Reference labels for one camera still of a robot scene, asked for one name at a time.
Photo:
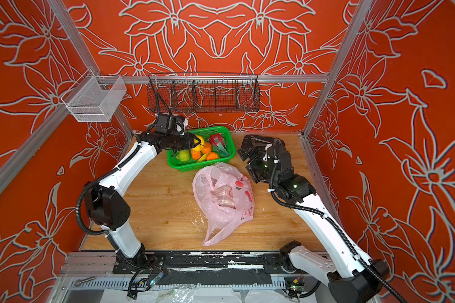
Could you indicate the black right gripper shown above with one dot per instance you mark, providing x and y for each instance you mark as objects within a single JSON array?
[{"x": 253, "y": 162}]

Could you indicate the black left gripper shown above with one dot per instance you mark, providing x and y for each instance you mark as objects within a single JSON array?
[{"x": 189, "y": 141}]

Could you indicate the green apple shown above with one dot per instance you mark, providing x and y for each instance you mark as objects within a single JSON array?
[{"x": 183, "y": 156}]

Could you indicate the yellow lemon fruit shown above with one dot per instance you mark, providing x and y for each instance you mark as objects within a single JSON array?
[{"x": 199, "y": 143}]

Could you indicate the orange fruit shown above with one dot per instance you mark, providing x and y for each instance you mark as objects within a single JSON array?
[
  {"x": 196, "y": 155},
  {"x": 207, "y": 148},
  {"x": 212, "y": 156}
]

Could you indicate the pink plastic bag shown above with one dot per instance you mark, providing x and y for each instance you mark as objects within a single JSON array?
[{"x": 225, "y": 197}]

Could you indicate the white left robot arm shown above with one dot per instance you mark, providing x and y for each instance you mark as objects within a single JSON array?
[{"x": 101, "y": 209}]

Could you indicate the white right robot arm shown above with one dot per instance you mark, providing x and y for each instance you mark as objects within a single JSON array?
[{"x": 348, "y": 272}]

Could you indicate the black plastic tool case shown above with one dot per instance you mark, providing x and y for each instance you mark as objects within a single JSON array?
[{"x": 255, "y": 142}]

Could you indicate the yellow banana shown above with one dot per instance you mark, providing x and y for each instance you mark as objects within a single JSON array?
[{"x": 202, "y": 158}]

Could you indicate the clear plastic wrap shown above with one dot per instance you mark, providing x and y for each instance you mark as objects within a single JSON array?
[{"x": 183, "y": 295}]

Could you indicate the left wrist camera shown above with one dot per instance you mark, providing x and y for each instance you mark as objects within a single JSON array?
[{"x": 169, "y": 124}]

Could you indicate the black wire wall basket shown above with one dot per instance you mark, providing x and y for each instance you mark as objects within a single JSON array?
[{"x": 203, "y": 93}]

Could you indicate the white wire wall basket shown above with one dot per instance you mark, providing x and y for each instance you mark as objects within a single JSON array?
[{"x": 94, "y": 98}]

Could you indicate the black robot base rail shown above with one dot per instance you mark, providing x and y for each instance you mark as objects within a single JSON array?
[{"x": 241, "y": 270}]

